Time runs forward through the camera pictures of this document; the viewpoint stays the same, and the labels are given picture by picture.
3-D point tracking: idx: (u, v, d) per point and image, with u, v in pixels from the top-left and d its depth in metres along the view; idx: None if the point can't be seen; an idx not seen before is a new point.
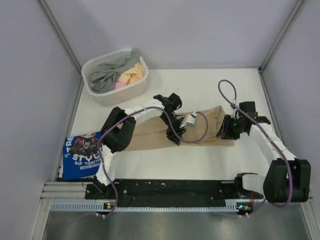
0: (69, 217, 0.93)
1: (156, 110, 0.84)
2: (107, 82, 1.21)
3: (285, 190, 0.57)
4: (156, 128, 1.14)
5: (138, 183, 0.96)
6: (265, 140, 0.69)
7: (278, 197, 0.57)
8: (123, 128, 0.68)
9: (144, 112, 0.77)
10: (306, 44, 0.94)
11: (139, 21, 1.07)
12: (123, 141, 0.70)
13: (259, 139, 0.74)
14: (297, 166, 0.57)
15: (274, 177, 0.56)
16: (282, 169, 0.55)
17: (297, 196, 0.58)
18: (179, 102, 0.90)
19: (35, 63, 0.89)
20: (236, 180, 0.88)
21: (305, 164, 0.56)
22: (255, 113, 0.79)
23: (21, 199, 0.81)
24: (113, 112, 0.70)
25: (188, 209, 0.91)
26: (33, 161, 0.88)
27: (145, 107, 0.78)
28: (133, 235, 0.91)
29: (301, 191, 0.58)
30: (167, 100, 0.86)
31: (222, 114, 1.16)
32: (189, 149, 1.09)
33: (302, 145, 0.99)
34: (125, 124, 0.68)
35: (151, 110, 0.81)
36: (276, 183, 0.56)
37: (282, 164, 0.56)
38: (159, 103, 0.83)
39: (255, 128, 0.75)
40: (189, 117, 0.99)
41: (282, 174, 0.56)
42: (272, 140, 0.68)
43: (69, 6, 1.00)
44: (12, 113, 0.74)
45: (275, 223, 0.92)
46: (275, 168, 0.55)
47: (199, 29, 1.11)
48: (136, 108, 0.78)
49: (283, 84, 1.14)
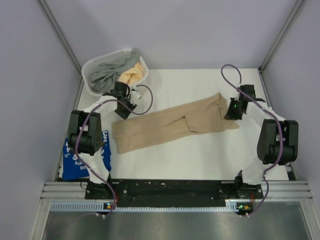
0: (69, 217, 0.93)
1: (111, 104, 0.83)
2: (107, 81, 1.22)
3: (275, 147, 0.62)
4: (156, 127, 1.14)
5: (138, 183, 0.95)
6: (259, 109, 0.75)
7: (270, 153, 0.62)
8: (91, 125, 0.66)
9: (102, 107, 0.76)
10: (306, 44, 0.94)
11: (139, 21, 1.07)
12: (97, 139, 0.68)
13: (255, 114, 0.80)
14: (287, 126, 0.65)
15: (267, 134, 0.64)
16: (272, 125, 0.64)
17: (287, 154, 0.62)
18: (123, 86, 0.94)
19: (35, 63, 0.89)
20: (237, 179, 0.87)
21: (293, 123, 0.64)
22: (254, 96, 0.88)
23: (21, 198, 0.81)
24: (73, 115, 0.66)
25: (188, 209, 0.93)
26: (33, 161, 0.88)
27: (101, 103, 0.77)
28: (133, 235, 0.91)
29: (290, 149, 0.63)
30: (115, 93, 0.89)
31: (223, 101, 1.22)
32: (193, 144, 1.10)
33: (302, 145, 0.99)
34: (91, 121, 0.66)
35: (107, 104, 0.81)
36: (268, 139, 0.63)
37: (272, 122, 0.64)
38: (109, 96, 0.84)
39: (250, 103, 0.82)
40: (133, 93, 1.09)
41: (273, 130, 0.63)
42: (265, 108, 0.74)
43: (69, 6, 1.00)
44: (11, 113, 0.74)
45: (276, 222, 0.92)
46: (266, 126, 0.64)
47: (199, 29, 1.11)
48: (93, 105, 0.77)
49: (283, 84, 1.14)
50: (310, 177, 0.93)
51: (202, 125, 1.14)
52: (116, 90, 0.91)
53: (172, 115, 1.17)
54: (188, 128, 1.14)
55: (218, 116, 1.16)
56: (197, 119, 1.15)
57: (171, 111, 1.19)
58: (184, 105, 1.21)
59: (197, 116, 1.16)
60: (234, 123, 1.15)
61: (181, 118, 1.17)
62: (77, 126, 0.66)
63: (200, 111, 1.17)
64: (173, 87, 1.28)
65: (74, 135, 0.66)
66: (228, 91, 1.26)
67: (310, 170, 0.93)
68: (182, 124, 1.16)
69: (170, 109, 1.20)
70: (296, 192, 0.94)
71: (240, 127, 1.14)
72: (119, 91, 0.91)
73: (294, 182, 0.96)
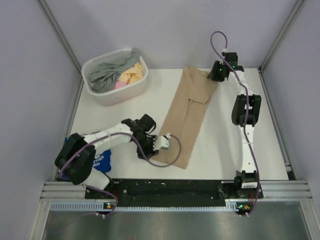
0: (69, 216, 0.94)
1: (122, 137, 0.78)
2: (106, 81, 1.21)
3: (243, 114, 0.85)
4: (164, 125, 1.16)
5: (138, 183, 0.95)
6: (237, 83, 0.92)
7: (239, 119, 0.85)
8: (80, 160, 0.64)
9: (108, 139, 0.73)
10: (306, 44, 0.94)
11: (139, 21, 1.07)
12: (82, 173, 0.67)
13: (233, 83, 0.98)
14: (253, 99, 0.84)
15: (238, 105, 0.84)
16: (242, 100, 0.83)
17: (250, 119, 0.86)
18: (151, 123, 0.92)
19: (34, 63, 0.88)
20: (236, 179, 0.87)
21: (257, 97, 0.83)
22: (235, 62, 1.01)
23: (21, 198, 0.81)
24: (71, 140, 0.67)
25: (188, 209, 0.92)
26: (33, 161, 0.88)
27: (109, 134, 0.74)
28: (133, 235, 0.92)
29: (253, 115, 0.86)
30: (136, 125, 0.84)
31: (195, 69, 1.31)
32: (214, 112, 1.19)
33: (301, 145, 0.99)
34: (82, 153, 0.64)
35: (118, 136, 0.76)
36: (239, 109, 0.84)
37: (242, 97, 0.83)
38: (126, 128, 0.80)
39: (232, 74, 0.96)
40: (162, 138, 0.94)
41: (242, 103, 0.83)
42: (242, 82, 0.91)
43: (69, 6, 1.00)
44: (12, 113, 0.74)
45: (276, 224, 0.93)
46: (239, 100, 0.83)
47: (199, 29, 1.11)
48: (99, 134, 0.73)
49: (283, 84, 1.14)
50: (310, 177, 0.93)
51: (204, 95, 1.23)
52: (141, 123, 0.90)
53: (182, 103, 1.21)
54: (201, 105, 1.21)
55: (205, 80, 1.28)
56: (200, 92, 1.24)
57: (174, 105, 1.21)
58: (180, 89, 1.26)
59: (198, 91, 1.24)
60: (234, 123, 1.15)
61: (188, 102, 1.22)
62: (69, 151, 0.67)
63: (190, 85, 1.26)
64: (173, 87, 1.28)
65: (63, 158, 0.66)
66: (228, 91, 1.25)
67: (310, 170, 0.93)
68: (197, 104, 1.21)
69: (174, 96, 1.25)
70: (296, 192, 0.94)
71: None
72: (143, 125, 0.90)
73: (294, 182, 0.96)
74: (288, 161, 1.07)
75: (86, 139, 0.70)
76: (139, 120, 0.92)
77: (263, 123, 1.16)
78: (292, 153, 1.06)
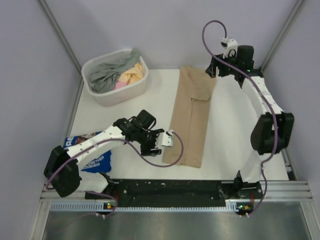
0: (69, 217, 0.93)
1: (113, 142, 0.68)
2: (107, 81, 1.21)
3: (268, 138, 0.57)
4: (168, 126, 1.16)
5: (138, 183, 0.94)
6: (256, 94, 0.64)
7: (264, 145, 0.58)
8: (64, 175, 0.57)
9: (94, 149, 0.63)
10: (306, 44, 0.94)
11: (139, 21, 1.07)
12: (70, 184, 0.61)
13: (251, 95, 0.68)
14: (282, 118, 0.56)
15: (262, 128, 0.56)
16: (268, 121, 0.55)
17: (280, 144, 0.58)
18: (150, 119, 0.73)
19: (35, 63, 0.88)
20: (236, 180, 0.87)
21: (289, 115, 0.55)
22: (252, 62, 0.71)
23: (21, 198, 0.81)
24: (54, 153, 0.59)
25: (188, 209, 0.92)
26: (32, 161, 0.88)
27: (96, 143, 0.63)
28: (133, 235, 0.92)
29: (283, 140, 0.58)
30: (129, 126, 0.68)
31: (191, 68, 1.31)
32: (219, 109, 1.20)
33: (302, 145, 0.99)
34: (64, 169, 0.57)
35: (106, 144, 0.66)
36: (262, 132, 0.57)
37: (267, 117, 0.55)
38: (117, 131, 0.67)
39: (247, 80, 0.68)
40: (164, 136, 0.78)
41: (268, 124, 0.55)
42: (263, 94, 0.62)
43: (69, 6, 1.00)
44: (11, 113, 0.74)
45: (276, 223, 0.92)
46: (262, 120, 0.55)
47: (199, 29, 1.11)
48: (83, 144, 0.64)
49: (283, 84, 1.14)
50: (310, 177, 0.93)
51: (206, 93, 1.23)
52: (137, 122, 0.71)
53: (186, 103, 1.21)
54: (205, 103, 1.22)
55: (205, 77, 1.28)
56: (202, 91, 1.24)
57: (177, 105, 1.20)
58: (181, 90, 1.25)
59: (199, 90, 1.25)
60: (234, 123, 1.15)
61: (191, 101, 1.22)
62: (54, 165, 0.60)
63: (190, 84, 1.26)
64: (173, 87, 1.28)
65: (50, 171, 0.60)
66: (228, 91, 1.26)
67: (310, 170, 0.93)
68: (200, 102, 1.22)
69: (176, 96, 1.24)
70: (296, 192, 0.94)
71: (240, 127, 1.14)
72: (140, 124, 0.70)
73: (294, 182, 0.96)
74: (288, 161, 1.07)
75: (70, 152, 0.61)
76: (136, 117, 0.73)
77: None
78: (292, 153, 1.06)
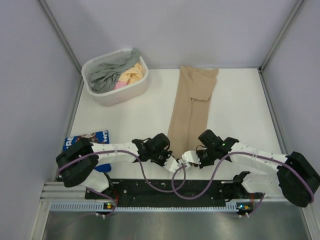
0: (69, 217, 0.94)
1: (128, 155, 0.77)
2: (107, 81, 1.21)
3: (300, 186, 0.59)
4: (168, 125, 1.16)
5: (138, 183, 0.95)
6: (253, 158, 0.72)
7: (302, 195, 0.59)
8: (80, 165, 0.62)
9: (113, 153, 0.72)
10: (306, 44, 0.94)
11: (139, 21, 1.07)
12: (77, 179, 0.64)
13: (243, 159, 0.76)
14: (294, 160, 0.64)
15: (289, 184, 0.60)
16: (287, 173, 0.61)
17: (313, 184, 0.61)
18: (163, 143, 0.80)
19: (34, 62, 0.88)
20: (236, 187, 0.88)
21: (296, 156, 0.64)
22: (218, 138, 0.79)
23: (21, 199, 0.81)
24: (79, 142, 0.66)
25: (187, 209, 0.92)
26: (32, 162, 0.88)
27: (116, 150, 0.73)
28: (133, 235, 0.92)
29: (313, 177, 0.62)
30: (145, 148, 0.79)
31: (191, 67, 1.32)
32: (219, 109, 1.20)
33: (302, 145, 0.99)
34: (85, 161, 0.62)
35: (123, 154, 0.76)
36: (292, 188, 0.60)
37: (285, 171, 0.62)
38: (135, 147, 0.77)
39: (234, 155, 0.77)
40: (174, 161, 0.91)
41: (290, 176, 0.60)
42: (257, 153, 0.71)
43: (68, 6, 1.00)
44: (11, 112, 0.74)
45: (276, 223, 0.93)
46: (283, 176, 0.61)
47: (199, 30, 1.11)
48: (106, 147, 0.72)
49: (283, 84, 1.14)
50: None
51: (206, 93, 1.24)
52: (150, 144, 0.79)
53: (186, 103, 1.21)
54: (206, 103, 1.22)
55: (206, 77, 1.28)
56: (202, 91, 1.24)
57: (176, 105, 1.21)
58: (180, 90, 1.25)
59: (199, 89, 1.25)
60: (234, 123, 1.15)
61: (191, 102, 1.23)
62: (73, 153, 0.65)
63: (190, 84, 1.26)
64: (173, 87, 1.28)
65: (66, 157, 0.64)
66: (227, 91, 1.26)
67: None
68: (200, 103, 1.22)
69: (176, 97, 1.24)
70: None
71: (240, 127, 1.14)
72: (153, 147, 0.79)
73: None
74: None
75: (94, 148, 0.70)
76: (151, 139, 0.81)
77: (264, 123, 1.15)
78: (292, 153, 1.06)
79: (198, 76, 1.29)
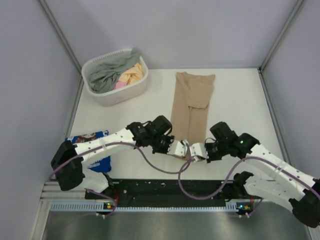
0: (69, 217, 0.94)
1: (124, 145, 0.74)
2: (106, 81, 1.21)
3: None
4: None
5: (138, 183, 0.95)
6: (275, 171, 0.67)
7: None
8: (68, 170, 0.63)
9: (102, 149, 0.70)
10: (306, 44, 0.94)
11: (139, 21, 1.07)
12: (71, 182, 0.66)
13: (263, 167, 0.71)
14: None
15: (312, 209, 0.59)
16: (314, 200, 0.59)
17: None
18: (165, 126, 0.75)
19: (34, 62, 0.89)
20: (236, 186, 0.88)
21: None
22: (233, 132, 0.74)
23: (21, 198, 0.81)
24: (62, 147, 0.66)
25: (188, 209, 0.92)
26: (32, 161, 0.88)
27: (104, 145, 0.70)
28: (133, 235, 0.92)
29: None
30: (143, 132, 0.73)
31: (186, 73, 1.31)
32: (219, 110, 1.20)
33: (302, 145, 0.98)
34: (70, 165, 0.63)
35: (114, 147, 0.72)
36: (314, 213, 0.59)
37: (311, 196, 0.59)
38: (129, 136, 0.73)
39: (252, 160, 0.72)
40: (178, 144, 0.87)
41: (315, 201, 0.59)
42: (282, 169, 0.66)
43: (68, 6, 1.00)
44: (11, 112, 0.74)
45: (276, 223, 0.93)
46: (309, 202, 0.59)
47: (199, 29, 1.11)
48: (93, 144, 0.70)
49: (283, 84, 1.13)
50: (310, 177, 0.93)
51: (205, 95, 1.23)
52: (151, 127, 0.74)
53: (184, 106, 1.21)
54: (204, 105, 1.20)
55: (204, 80, 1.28)
56: (201, 92, 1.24)
57: (175, 108, 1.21)
58: (179, 92, 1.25)
59: (198, 91, 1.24)
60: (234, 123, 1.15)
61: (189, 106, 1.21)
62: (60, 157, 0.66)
63: (187, 88, 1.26)
64: (173, 87, 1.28)
65: (57, 162, 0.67)
66: (227, 91, 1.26)
67: (309, 170, 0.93)
68: (199, 104, 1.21)
69: (174, 99, 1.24)
70: None
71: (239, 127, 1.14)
72: (154, 130, 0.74)
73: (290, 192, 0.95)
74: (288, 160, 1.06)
75: (78, 149, 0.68)
76: (152, 122, 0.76)
77: (264, 123, 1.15)
78: (292, 153, 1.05)
79: (195, 78, 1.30)
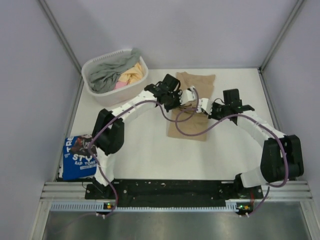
0: (69, 217, 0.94)
1: (148, 104, 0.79)
2: (107, 81, 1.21)
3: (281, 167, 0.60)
4: (167, 128, 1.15)
5: (138, 183, 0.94)
6: (253, 124, 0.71)
7: (276, 174, 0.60)
8: (112, 130, 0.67)
9: (133, 110, 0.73)
10: (306, 44, 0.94)
11: (139, 21, 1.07)
12: (116, 143, 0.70)
13: (247, 125, 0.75)
14: (288, 142, 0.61)
15: (269, 155, 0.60)
16: (274, 148, 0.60)
17: (294, 172, 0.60)
18: (174, 82, 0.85)
19: (34, 63, 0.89)
20: (236, 181, 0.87)
21: (294, 138, 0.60)
22: (240, 101, 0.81)
23: (21, 198, 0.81)
24: (100, 114, 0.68)
25: (188, 209, 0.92)
26: (33, 161, 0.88)
27: (134, 105, 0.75)
28: (133, 235, 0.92)
29: (296, 165, 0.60)
30: (160, 89, 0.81)
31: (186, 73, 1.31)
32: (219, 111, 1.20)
33: (302, 145, 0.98)
34: (113, 126, 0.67)
35: (141, 107, 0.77)
36: (271, 160, 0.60)
37: (274, 144, 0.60)
38: (150, 95, 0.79)
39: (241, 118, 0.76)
40: (187, 92, 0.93)
41: (276, 151, 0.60)
42: (260, 123, 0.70)
43: (68, 6, 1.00)
44: (11, 113, 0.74)
45: (276, 224, 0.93)
46: (269, 146, 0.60)
47: (199, 29, 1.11)
48: (124, 107, 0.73)
49: (283, 84, 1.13)
50: (310, 177, 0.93)
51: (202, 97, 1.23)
52: (164, 85, 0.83)
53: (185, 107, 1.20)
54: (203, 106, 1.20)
55: (204, 81, 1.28)
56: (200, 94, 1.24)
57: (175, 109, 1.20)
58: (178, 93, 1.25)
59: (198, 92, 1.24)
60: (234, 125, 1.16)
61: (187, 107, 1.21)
62: (101, 124, 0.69)
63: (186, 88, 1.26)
64: None
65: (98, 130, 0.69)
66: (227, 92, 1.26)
67: (310, 170, 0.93)
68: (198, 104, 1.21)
69: None
70: (296, 192, 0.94)
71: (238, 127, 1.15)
72: (166, 87, 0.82)
73: (290, 179, 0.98)
74: None
75: (114, 112, 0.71)
76: (162, 82, 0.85)
77: None
78: None
79: (195, 78, 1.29)
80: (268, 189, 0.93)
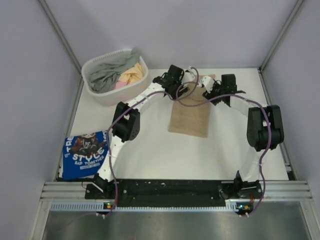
0: (68, 217, 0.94)
1: (157, 95, 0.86)
2: (107, 81, 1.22)
3: (263, 132, 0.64)
4: (168, 128, 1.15)
5: (138, 183, 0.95)
6: (242, 100, 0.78)
7: (260, 139, 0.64)
8: (130, 120, 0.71)
9: (146, 101, 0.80)
10: (306, 44, 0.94)
11: (139, 21, 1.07)
12: (133, 131, 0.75)
13: (238, 103, 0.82)
14: (270, 111, 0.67)
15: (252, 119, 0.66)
16: (257, 113, 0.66)
17: (276, 137, 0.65)
18: (178, 72, 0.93)
19: (34, 63, 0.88)
20: (236, 180, 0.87)
21: (275, 107, 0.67)
22: (235, 86, 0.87)
23: (21, 198, 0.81)
24: (119, 106, 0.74)
25: (188, 209, 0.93)
26: (33, 161, 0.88)
27: (146, 96, 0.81)
28: (133, 235, 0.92)
29: (278, 131, 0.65)
30: (166, 79, 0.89)
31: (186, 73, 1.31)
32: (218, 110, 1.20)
33: (302, 145, 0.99)
34: (131, 115, 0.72)
35: (151, 98, 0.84)
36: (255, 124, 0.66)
37: (257, 110, 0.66)
38: (158, 86, 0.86)
39: (232, 98, 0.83)
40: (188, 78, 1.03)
41: (259, 116, 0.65)
42: (248, 98, 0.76)
43: (68, 6, 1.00)
44: (11, 113, 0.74)
45: (277, 224, 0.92)
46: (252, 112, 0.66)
47: (199, 29, 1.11)
48: (137, 99, 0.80)
49: (283, 84, 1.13)
50: (310, 177, 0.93)
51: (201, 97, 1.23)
52: (169, 76, 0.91)
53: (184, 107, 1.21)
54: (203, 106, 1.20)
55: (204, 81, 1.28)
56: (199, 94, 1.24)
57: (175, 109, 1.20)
58: None
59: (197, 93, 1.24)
60: (233, 123, 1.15)
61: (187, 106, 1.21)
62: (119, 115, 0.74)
63: None
64: None
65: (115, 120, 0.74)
66: None
67: (310, 170, 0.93)
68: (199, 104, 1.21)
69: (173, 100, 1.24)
70: (296, 192, 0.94)
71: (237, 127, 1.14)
72: (172, 77, 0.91)
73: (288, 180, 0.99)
74: (288, 161, 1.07)
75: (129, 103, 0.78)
76: (167, 72, 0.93)
77: None
78: (292, 153, 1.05)
79: None
80: (265, 183, 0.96)
